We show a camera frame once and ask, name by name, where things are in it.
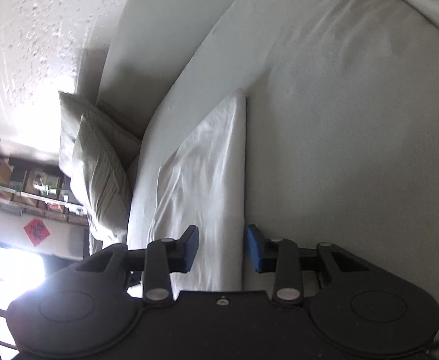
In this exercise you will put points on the cluttered wooden shelf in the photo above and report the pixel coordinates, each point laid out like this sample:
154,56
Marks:
28,183

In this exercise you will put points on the large beige pillow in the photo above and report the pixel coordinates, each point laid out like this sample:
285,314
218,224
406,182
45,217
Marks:
99,180
67,112

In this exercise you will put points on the dark framed window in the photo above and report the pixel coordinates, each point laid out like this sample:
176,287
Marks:
13,270

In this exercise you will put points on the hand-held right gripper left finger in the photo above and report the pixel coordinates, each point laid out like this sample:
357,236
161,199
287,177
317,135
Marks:
192,247

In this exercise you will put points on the grey sofa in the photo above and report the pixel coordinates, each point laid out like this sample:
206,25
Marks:
335,120

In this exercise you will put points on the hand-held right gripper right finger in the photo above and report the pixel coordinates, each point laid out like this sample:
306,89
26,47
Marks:
252,247

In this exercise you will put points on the white garment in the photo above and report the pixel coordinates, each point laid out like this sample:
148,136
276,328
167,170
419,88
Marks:
208,165

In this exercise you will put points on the red paper wall decoration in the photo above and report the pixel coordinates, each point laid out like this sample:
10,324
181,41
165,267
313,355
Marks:
36,233

